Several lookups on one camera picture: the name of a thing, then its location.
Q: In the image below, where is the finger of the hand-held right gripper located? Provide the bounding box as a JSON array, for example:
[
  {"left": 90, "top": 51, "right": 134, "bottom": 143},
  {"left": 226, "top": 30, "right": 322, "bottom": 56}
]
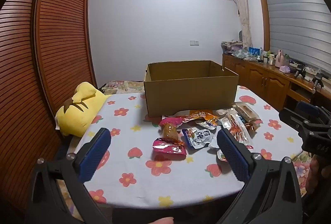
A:
[
  {"left": 296, "top": 100, "right": 324, "bottom": 117},
  {"left": 279, "top": 108, "right": 307, "bottom": 133}
]

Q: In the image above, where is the green patterned cloth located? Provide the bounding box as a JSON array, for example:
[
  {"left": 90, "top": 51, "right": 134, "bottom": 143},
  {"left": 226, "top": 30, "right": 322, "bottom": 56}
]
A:
[{"left": 231, "top": 48, "right": 250, "bottom": 59}]

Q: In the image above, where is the white strawberry print bed sheet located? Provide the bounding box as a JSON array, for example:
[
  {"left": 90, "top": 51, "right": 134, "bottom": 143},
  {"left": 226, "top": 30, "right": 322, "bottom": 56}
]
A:
[{"left": 55, "top": 85, "right": 314, "bottom": 210}]

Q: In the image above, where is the brown louvered wooden wardrobe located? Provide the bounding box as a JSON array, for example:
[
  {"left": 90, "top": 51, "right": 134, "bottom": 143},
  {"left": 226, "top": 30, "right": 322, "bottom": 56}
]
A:
[{"left": 0, "top": 0, "right": 99, "bottom": 214}]

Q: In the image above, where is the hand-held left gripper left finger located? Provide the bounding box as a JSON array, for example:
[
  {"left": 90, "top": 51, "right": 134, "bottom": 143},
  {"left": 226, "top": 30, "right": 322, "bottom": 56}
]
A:
[{"left": 24, "top": 127, "right": 112, "bottom": 224}]

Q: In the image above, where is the clear sesame candy packet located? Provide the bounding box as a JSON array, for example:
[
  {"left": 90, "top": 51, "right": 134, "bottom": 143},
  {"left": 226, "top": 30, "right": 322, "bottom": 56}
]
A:
[{"left": 232, "top": 101, "right": 261, "bottom": 124}]

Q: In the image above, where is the brown cardboard box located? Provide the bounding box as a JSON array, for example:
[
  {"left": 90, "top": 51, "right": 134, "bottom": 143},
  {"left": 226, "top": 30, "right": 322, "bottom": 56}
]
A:
[{"left": 143, "top": 60, "right": 239, "bottom": 118}]

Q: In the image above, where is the person's right hand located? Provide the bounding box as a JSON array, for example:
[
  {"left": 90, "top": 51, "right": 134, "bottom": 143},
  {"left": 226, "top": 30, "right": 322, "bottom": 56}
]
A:
[{"left": 305, "top": 155, "right": 331, "bottom": 195}]

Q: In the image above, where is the yellow plush pillow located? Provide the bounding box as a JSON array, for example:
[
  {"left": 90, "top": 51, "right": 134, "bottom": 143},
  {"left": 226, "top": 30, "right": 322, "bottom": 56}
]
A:
[{"left": 55, "top": 81, "right": 114, "bottom": 137}]

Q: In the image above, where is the pink packet with brown drumstick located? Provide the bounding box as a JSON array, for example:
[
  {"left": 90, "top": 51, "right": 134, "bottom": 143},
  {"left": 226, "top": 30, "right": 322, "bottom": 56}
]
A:
[{"left": 158, "top": 117, "right": 183, "bottom": 142}]

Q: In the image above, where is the cream patterned curtain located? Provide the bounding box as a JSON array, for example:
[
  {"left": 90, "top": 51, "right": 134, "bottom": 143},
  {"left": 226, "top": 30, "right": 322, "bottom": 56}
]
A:
[{"left": 230, "top": 0, "right": 252, "bottom": 49}]

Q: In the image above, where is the person's left hand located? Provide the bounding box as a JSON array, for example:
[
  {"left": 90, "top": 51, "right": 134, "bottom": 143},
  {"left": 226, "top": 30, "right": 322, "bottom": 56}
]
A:
[{"left": 144, "top": 217, "right": 174, "bottom": 224}]

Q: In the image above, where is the pink bottle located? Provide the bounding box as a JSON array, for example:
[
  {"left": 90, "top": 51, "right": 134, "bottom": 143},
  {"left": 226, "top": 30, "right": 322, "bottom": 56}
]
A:
[{"left": 275, "top": 50, "right": 285, "bottom": 68}]

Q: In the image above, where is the pile of folded cloths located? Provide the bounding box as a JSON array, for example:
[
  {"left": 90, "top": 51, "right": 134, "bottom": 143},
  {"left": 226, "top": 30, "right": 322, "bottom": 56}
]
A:
[{"left": 221, "top": 39, "right": 243, "bottom": 55}]

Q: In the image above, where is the silver and orange snack packet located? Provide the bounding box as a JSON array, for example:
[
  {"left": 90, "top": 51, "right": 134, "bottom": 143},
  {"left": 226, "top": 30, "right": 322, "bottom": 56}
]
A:
[{"left": 197, "top": 119, "right": 219, "bottom": 131}]

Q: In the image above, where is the wooden window frame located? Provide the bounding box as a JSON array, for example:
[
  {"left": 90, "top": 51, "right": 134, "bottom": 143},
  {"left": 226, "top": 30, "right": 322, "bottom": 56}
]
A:
[{"left": 253, "top": 0, "right": 272, "bottom": 52}]

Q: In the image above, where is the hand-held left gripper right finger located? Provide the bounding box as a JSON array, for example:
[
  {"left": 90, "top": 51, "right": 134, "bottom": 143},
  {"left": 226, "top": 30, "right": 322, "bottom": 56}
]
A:
[{"left": 217, "top": 128, "right": 303, "bottom": 224}]

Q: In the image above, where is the blue and white snack packet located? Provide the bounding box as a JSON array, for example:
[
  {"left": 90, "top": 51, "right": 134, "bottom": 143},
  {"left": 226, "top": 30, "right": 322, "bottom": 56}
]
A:
[{"left": 181, "top": 127, "right": 216, "bottom": 151}]

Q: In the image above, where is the long wooden cabinet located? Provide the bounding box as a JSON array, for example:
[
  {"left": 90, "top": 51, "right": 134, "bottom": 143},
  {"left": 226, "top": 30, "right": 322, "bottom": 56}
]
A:
[{"left": 222, "top": 53, "right": 331, "bottom": 111}]

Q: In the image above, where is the clear packet with red snack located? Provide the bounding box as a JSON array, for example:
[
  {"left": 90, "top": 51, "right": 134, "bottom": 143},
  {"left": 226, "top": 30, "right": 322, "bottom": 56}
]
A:
[{"left": 220, "top": 113, "right": 256, "bottom": 150}]

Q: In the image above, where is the pink foil snack packet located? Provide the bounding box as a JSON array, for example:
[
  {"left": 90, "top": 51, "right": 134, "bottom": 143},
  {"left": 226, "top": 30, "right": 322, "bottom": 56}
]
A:
[{"left": 152, "top": 137, "right": 187, "bottom": 162}]

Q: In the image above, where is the grey window blind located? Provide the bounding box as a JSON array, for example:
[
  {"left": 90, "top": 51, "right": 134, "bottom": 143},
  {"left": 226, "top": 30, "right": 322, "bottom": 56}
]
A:
[{"left": 261, "top": 0, "right": 331, "bottom": 73}]

